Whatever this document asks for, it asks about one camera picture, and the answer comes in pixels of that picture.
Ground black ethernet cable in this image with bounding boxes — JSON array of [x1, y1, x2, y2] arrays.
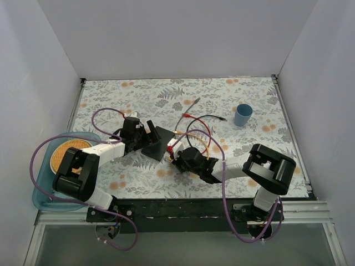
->
[[186, 114, 227, 156]]

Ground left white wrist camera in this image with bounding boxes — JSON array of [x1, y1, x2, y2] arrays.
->
[[129, 111, 141, 119]]

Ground teal plastic tray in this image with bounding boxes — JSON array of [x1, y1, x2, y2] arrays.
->
[[32, 132, 101, 212]]

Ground yellow ethernet cable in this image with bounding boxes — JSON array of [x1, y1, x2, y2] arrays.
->
[[177, 131, 209, 161]]

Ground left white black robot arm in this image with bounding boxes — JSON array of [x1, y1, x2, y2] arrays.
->
[[52, 117, 162, 222]]

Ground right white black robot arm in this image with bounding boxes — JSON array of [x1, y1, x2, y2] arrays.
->
[[168, 144, 296, 220]]

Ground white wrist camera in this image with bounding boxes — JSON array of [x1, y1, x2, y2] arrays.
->
[[166, 139, 184, 158], [129, 111, 141, 119]]

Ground black network switch box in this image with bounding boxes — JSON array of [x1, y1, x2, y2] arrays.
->
[[141, 126, 175, 162]]

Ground aluminium frame rail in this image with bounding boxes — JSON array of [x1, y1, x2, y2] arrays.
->
[[35, 200, 333, 225]]

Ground red ethernet cable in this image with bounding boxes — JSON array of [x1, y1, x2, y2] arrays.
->
[[181, 112, 212, 158]]

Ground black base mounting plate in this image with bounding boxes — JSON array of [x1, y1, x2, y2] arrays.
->
[[86, 198, 269, 237]]

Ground blue plastic cup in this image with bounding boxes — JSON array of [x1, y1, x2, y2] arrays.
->
[[234, 104, 253, 127]]

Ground orange woven round plate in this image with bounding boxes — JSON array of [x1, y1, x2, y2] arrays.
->
[[50, 139, 92, 174]]

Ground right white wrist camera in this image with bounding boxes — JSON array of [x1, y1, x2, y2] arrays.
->
[[166, 139, 184, 158]]

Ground grey ethernet cable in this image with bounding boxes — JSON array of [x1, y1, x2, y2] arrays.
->
[[173, 97, 202, 132]]

